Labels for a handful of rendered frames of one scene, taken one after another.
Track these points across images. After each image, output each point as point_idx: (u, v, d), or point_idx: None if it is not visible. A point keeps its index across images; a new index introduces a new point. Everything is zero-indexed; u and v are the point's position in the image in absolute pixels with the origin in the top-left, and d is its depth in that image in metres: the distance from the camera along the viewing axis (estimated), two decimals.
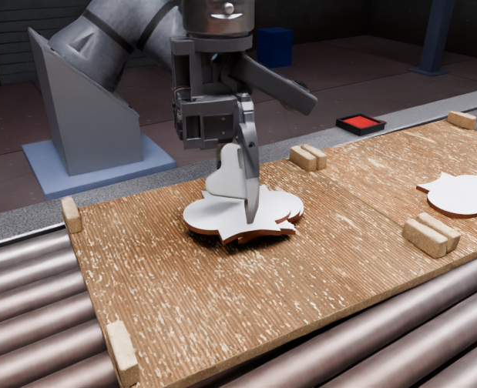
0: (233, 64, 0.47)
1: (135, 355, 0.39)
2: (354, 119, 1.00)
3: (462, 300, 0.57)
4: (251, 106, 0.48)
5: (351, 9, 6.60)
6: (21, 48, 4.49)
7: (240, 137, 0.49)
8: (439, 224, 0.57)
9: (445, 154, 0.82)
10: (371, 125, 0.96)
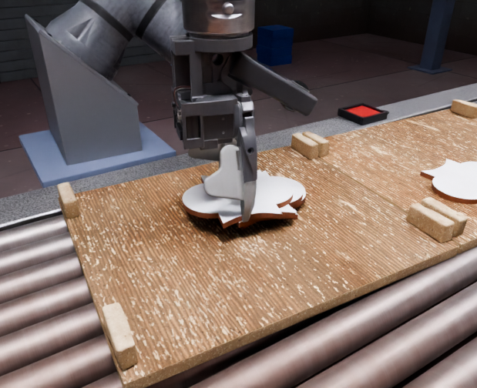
0: (233, 64, 0.47)
1: (132, 336, 0.38)
2: (356, 108, 0.99)
3: (468, 286, 0.56)
4: (251, 106, 0.48)
5: (351, 8, 6.59)
6: (20, 45, 4.48)
7: (239, 140, 0.49)
8: (445, 208, 0.56)
9: (448, 142, 0.81)
10: (374, 114, 0.95)
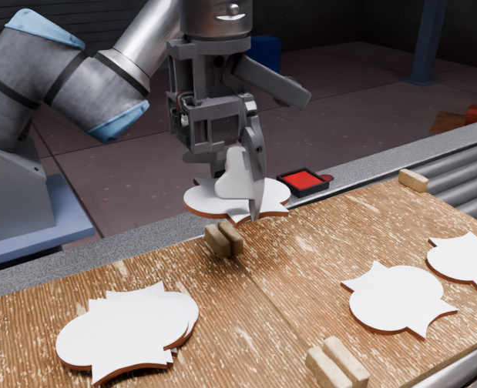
0: (235, 65, 0.47)
1: None
2: (296, 175, 0.90)
3: None
4: (255, 105, 0.48)
5: (342, 15, 6.50)
6: None
7: (246, 140, 0.49)
8: (347, 356, 0.47)
9: (385, 229, 0.72)
10: (313, 185, 0.86)
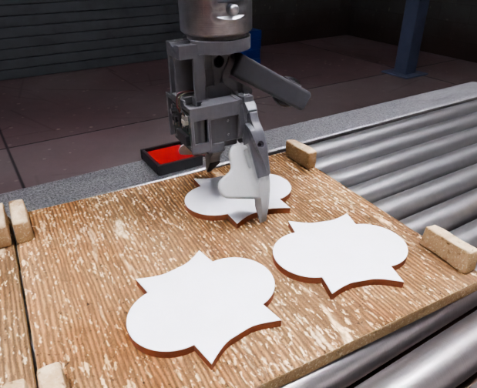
0: (235, 65, 0.47)
1: None
2: (166, 149, 0.73)
3: None
4: (255, 105, 0.48)
5: (328, 8, 6.33)
6: None
7: (246, 137, 0.49)
8: None
9: None
10: (179, 160, 0.69)
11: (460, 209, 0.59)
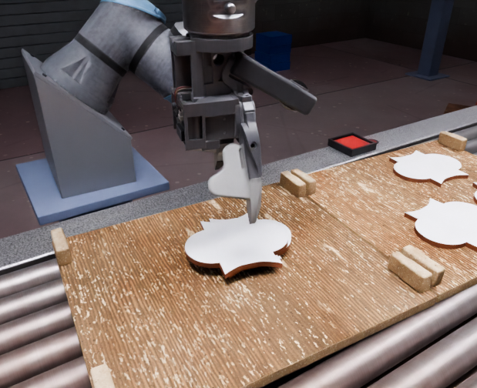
0: (234, 64, 0.47)
1: None
2: (346, 138, 1.01)
3: (447, 332, 0.58)
4: (253, 106, 0.48)
5: (349, 12, 6.61)
6: (19, 52, 4.50)
7: (241, 137, 0.49)
8: (424, 257, 0.58)
9: None
10: (363, 145, 0.97)
11: None
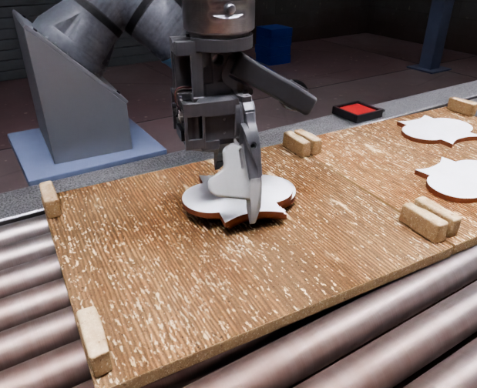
0: (234, 64, 0.47)
1: (106, 342, 0.36)
2: (351, 106, 0.97)
3: (464, 289, 0.54)
4: (253, 106, 0.48)
5: (350, 7, 6.57)
6: (18, 45, 4.46)
7: (241, 137, 0.49)
8: (439, 207, 0.54)
9: None
10: (368, 112, 0.93)
11: None
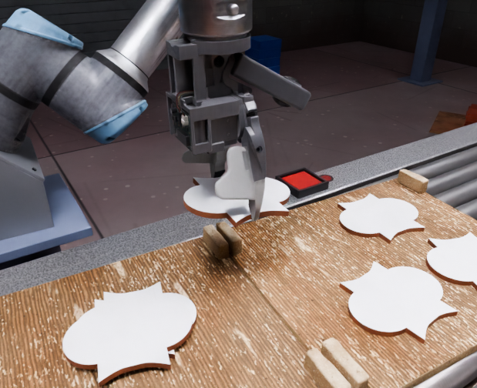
0: (235, 65, 0.47)
1: None
2: (295, 175, 0.89)
3: None
4: (255, 105, 0.48)
5: (342, 15, 6.49)
6: None
7: (246, 140, 0.49)
8: (346, 358, 0.46)
9: None
10: (312, 185, 0.85)
11: None
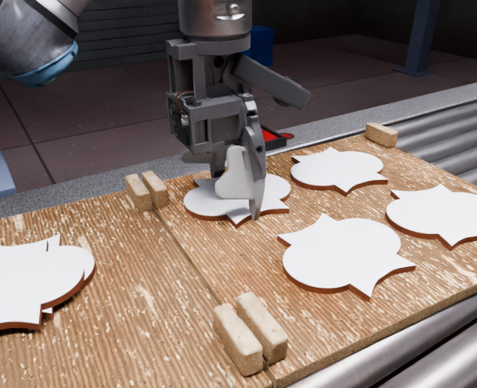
0: (235, 65, 0.47)
1: None
2: None
3: None
4: (255, 105, 0.48)
5: (337, 7, 6.39)
6: None
7: (246, 140, 0.49)
8: (263, 315, 0.36)
9: None
10: (267, 141, 0.75)
11: None
